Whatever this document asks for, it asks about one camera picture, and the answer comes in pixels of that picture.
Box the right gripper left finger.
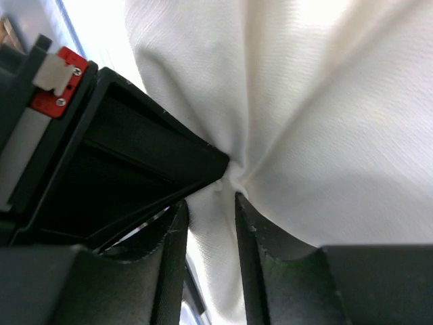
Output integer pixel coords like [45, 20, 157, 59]
[1, 201, 189, 324]

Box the white cloth napkin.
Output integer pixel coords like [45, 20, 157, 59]
[125, 1, 432, 324]

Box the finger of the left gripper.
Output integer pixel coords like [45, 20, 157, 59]
[9, 66, 229, 251]

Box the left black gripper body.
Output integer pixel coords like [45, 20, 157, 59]
[1, 35, 98, 244]

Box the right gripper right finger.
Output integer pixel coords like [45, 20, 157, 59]
[235, 194, 432, 324]

